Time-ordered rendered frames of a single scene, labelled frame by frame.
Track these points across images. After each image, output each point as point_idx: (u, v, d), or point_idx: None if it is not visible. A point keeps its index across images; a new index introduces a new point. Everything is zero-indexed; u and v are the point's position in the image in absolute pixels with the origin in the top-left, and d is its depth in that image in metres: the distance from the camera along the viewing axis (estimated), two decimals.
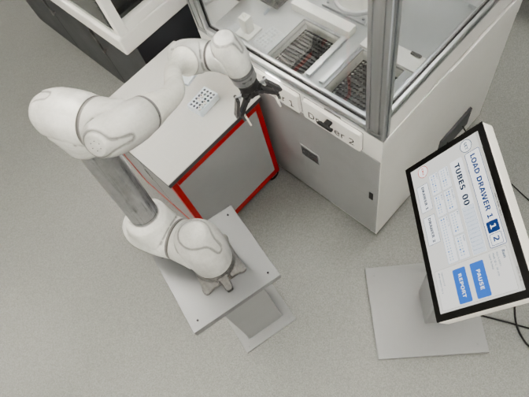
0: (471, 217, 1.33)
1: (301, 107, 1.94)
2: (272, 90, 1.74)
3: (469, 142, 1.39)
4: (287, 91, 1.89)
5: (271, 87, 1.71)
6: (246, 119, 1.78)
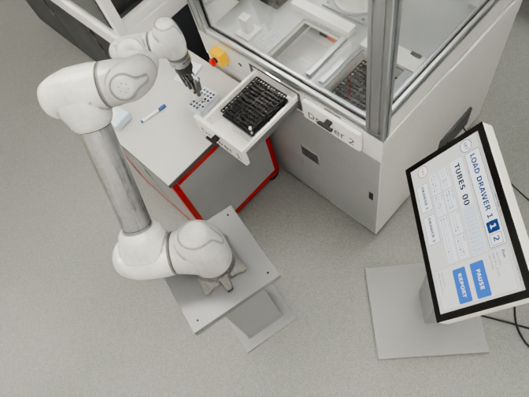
0: (471, 217, 1.33)
1: (248, 160, 1.87)
2: (195, 87, 2.03)
3: (469, 142, 1.39)
4: (233, 146, 1.82)
5: (194, 85, 1.98)
6: (192, 93, 2.08)
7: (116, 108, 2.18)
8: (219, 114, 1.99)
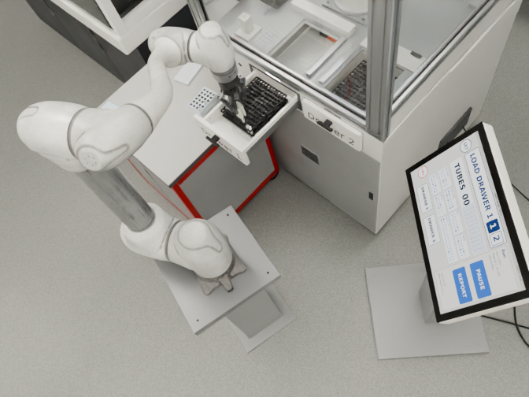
0: (471, 217, 1.33)
1: (248, 160, 1.87)
2: (240, 96, 1.75)
3: (469, 142, 1.39)
4: (233, 146, 1.82)
5: (243, 88, 1.71)
6: (238, 112, 1.78)
7: (116, 108, 2.18)
8: (219, 114, 1.99)
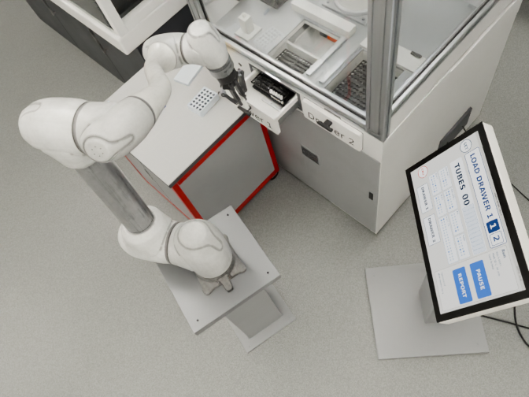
0: (471, 217, 1.33)
1: (279, 128, 1.91)
2: (241, 90, 1.77)
3: (469, 142, 1.39)
4: (265, 114, 1.86)
5: (242, 81, 1.74)
6: (242, 103, 1.80)
7: None
8: (249, 86, 2.03)
